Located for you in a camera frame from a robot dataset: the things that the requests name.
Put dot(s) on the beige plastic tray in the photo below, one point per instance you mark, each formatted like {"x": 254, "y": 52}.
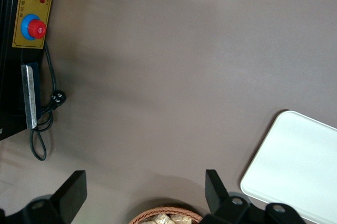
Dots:
{"x": 295, "y": 161}

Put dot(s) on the red emergency stop button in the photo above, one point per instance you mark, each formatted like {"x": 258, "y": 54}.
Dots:
{"x": 37, "y": 28}

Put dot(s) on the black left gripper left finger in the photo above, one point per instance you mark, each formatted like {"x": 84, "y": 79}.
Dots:
{"x": 71, "y": 197}

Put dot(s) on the brown table cover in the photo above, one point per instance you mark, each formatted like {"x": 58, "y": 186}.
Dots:
{"x": 171, "y": 76}

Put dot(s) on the round brown wicker basket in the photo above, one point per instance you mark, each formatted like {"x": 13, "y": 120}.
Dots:
{"x": 166, "y": 209}

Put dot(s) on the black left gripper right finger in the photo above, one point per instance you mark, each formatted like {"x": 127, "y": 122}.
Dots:
{"x": 218, "y": 203}

